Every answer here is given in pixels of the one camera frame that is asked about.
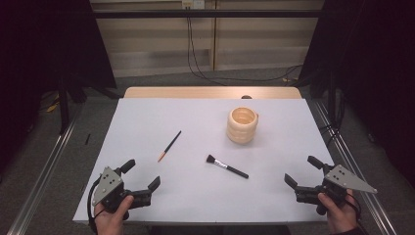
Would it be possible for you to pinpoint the white wall socket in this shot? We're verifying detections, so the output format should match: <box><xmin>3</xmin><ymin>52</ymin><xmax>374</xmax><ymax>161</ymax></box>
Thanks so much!
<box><xmin>181</xmin><ymin>0</ymin><xmax>206</xmax><ymax>10</ymax></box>

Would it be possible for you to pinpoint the black makeup brush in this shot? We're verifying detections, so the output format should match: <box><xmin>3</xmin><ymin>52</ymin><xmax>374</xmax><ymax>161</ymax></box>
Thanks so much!
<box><xmin>206</xmin><ymin>154</ymin><xmax>250</xmax><ymax>180</ymax></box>

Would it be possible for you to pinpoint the hand-held gripper black cable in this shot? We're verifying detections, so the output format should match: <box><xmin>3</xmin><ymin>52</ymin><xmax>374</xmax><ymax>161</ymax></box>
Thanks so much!
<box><xmin>346</xmin><ymin>191</ymin><xmax>369</xmax><ymax>235</ymax></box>
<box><xmin>86</xmin><ymin>175</ymin><xmax>106</xmax><ymax>235</ymax></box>

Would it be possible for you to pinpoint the person's left hand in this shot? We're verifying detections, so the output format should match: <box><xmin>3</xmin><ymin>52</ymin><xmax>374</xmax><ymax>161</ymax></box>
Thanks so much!
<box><xmin>93</xmin><ymin>194</ymin><xmax>135</xmax><ymax>235</ymax></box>

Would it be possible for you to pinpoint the cream ribbed cup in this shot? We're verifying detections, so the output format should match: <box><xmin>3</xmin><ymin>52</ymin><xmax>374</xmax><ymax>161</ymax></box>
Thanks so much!
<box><xmin>226</xmin><ymin>106</ymin><xmax>259</xmax><ymax>145</ymax></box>

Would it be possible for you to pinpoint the left hand-held gripper black cable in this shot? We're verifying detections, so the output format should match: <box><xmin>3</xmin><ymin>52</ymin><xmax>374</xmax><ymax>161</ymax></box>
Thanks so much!
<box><xmin>86</xmin><ymin>175</ymin><xmax>106</xmax><ymax>235</ymax></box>

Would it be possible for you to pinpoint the thin black orange-tipped pencil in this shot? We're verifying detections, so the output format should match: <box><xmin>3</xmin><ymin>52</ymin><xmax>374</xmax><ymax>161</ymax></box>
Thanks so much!
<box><xmin>157</xmin><ymin>130</ymin><xmax>183</xmax><ymax>164</ymax></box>

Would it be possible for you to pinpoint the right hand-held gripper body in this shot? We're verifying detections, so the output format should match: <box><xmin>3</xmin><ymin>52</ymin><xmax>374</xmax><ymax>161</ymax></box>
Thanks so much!
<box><xmin>295</xmin><ymin>164</ymin><xmax>379</xmax><ymax>216</ymax></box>

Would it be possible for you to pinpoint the black horizontal bar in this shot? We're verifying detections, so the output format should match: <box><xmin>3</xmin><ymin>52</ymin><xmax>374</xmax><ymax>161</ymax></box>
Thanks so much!
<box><xmin>92</xmin><ymin>9</ymin><xmax>325</xmax><ymax>20</ymax></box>

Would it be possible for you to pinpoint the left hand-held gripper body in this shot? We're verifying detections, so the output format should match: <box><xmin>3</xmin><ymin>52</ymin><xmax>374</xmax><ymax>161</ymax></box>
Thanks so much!
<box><xmin>92</xmin><ymin>165</ymin><xmax>153</xmax><ymax>220</ymax></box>

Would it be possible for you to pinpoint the person's right hand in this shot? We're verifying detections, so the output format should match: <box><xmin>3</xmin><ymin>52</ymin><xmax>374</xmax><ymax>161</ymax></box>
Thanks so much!
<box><xmin>317</xmin><ymin>188</ymin><xmax>359</xmax><ymax>235</ymax></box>

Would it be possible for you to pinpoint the right hand-held gripper black cable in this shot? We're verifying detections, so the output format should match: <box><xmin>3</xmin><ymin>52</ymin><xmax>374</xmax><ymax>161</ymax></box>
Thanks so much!
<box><xmin>346</xmin><ymin>191</ymin><xmax>369</xmax><ymax>235</ymax></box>

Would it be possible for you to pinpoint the black curtain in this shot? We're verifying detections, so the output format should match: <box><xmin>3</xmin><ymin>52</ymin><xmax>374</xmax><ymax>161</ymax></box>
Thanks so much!
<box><xmin>0</xmin><ymin>0</ymin><xmax>117</xmax><ymax>167</ymax></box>
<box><xmin>297</xmin><ymin>0</ymin><xmax>415</xmax><ymax>189</ymax></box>

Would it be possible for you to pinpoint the aluminium rail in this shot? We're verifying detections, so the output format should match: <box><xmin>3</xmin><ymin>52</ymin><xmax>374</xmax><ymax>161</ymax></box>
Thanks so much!
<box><xmin>312</xmin><ymin>99</ymin><xmax>398</xmax><ymax>235</ymax></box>
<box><xmin>6</xmin><ymin>106</ymin><xmax>85</xmax><ymax>235</ymax></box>

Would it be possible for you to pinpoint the black floor cable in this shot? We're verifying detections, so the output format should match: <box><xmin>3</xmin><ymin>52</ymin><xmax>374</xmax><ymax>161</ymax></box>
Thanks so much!
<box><xmin>319</xmin><ymin>121</ymin><xmax>343</xmax><ymax>147</ymax></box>

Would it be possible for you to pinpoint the black metal stand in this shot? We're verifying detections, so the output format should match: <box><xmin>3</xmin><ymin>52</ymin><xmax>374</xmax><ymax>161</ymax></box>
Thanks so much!
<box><xmin>58</xmin><ymin>73</ymin><xmax>122</xmax><ymax>135</ymax></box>
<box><xmin>327</xmin><ymin>70</ymin><xmax>338</xmax><ymax>129</ymax></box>

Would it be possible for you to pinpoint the white table mat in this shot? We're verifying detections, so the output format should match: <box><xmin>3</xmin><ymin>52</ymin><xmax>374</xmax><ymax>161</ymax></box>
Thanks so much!
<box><xmin>72</xmin><ymin>97</ymin><xmax>360</xmax><ymax>225</ymax></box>

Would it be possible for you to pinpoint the black wall cable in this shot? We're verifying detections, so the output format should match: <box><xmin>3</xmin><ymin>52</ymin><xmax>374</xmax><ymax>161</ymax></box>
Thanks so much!
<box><xmin>188</xmin><ymin>17</ymin><xmax>304</xmax><ymax>83</ymax></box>
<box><xmin>186</xmin><ymin>17</ymin><xmax>229</xmax><ymax>87</ymax></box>

